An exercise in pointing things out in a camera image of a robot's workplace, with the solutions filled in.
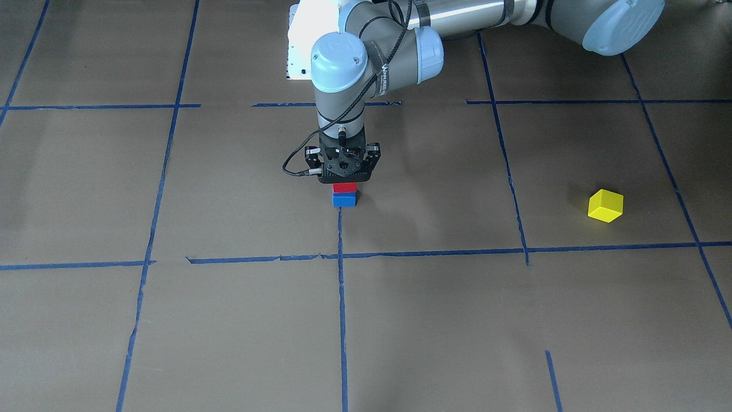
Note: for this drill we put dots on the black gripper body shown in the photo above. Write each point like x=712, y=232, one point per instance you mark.
x=312, y=155

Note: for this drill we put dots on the red cube block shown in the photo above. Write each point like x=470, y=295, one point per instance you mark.
x=349, y=187

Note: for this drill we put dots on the blue cube block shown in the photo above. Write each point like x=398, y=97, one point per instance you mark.
x=344, y=199

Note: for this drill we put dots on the yellow cube block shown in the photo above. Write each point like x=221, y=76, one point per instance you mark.
x=605, y=205

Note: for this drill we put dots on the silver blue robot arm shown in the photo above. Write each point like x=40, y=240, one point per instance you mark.
x=363, y=50

